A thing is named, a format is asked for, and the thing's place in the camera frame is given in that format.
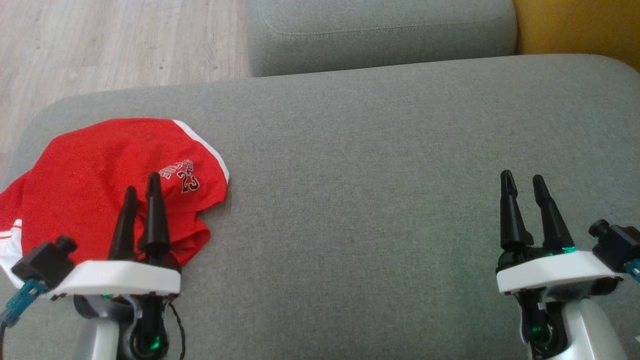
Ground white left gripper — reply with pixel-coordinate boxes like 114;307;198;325
50;172;181;360

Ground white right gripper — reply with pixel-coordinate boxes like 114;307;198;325
496;170;623;360

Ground red Bulls 23 shorts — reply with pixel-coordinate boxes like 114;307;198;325
20;118;231;267

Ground red white-sleeved Bulls jersey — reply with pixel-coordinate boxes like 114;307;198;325
0;172;32;291

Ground yellow cushion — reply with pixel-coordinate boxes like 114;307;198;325
512;0;640;73

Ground grey sofa cushion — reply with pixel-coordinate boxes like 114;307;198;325
245;0;518;78

